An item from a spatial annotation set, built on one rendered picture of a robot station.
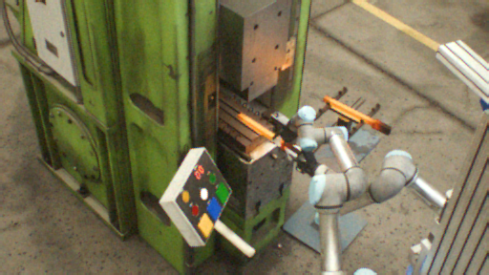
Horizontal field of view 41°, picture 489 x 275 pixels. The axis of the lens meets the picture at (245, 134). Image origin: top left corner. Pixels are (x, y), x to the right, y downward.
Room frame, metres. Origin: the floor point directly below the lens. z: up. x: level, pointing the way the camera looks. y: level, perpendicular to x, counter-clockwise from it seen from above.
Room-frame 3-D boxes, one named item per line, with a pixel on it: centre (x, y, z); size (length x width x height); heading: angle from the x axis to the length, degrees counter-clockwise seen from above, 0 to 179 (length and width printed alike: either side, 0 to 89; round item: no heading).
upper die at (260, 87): (2.53, 0.08, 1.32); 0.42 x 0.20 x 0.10; 47
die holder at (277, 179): (2.58, 0.05, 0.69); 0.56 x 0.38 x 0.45; 47
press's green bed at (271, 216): (2.58, 0.05, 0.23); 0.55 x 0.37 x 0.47; 47
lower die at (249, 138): (2.53, 0.08, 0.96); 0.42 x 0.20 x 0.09; 47
